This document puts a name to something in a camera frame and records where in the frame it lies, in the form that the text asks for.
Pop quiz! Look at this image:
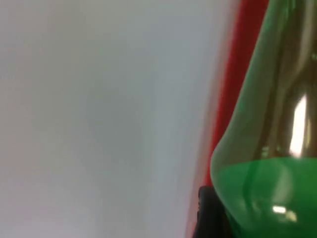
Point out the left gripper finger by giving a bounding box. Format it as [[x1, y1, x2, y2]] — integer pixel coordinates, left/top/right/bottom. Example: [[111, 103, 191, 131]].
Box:
[[192, 185, 236, 238]]

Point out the red tray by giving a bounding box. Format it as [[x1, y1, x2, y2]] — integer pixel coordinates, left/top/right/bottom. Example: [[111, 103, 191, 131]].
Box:
[[186, 0, 273, 238]]

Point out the green plastic bottle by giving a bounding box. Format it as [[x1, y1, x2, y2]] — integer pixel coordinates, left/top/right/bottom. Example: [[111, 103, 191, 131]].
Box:
[[210, 0, 317, 238]]

